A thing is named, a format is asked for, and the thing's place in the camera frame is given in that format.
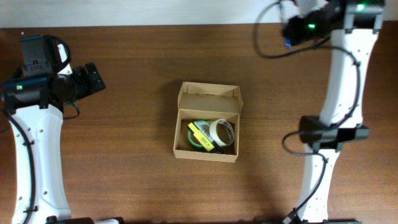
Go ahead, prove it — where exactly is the blue ballpoint pen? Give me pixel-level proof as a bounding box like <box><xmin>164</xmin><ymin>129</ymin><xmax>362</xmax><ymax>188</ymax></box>
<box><xmin>284</xmin><ymin>38</ymin><xmax>292</xmax><ymax>50</ymax></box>

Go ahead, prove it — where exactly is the brown cardboard box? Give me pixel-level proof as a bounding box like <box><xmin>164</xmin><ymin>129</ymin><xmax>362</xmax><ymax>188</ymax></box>
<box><xmin>174</xmin><ymin>82</ymin><xmax>243</xmax><ymax>163</ymax></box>

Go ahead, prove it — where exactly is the beige masking tape roll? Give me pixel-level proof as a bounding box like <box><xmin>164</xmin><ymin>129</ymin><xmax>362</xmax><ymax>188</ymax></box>
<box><xmin>210</xmin><ymin>119</ymin><xmax>234</xmax><ymax>147</ymax></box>

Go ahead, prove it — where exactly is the green tape roll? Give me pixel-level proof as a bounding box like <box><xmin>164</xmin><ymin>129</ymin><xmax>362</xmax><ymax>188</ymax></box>
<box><xmin>187</xmin><ymin>120</ymin><xmax>210</xmax><ymax>150</ymax></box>

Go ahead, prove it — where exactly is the grey black permanent marker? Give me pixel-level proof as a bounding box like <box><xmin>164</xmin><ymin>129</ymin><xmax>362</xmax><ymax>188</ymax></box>
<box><xmin>193</xmin><ymin>121</ymin><xmax>224</xmax><ymax>154</ymax></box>

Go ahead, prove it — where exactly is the yellow highlighter marker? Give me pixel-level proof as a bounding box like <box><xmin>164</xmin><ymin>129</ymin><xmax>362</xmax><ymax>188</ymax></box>
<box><xmin>187</xmin><ymin>120</ymin><xmax>215</xmax><ymax>152</ymax></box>

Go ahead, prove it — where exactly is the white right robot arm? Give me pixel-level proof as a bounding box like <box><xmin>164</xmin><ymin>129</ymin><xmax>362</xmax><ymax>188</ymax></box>
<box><xmin>283</xmin><ymin>0</ymin><xmax>386</xmax><ymax>223</ymax></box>

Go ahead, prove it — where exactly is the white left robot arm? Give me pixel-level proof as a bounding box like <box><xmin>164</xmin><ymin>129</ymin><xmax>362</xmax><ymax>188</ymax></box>
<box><xmin>1</xmin><ymin>35</ymin><xmax>106</xmax><ymax>223</ymax></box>

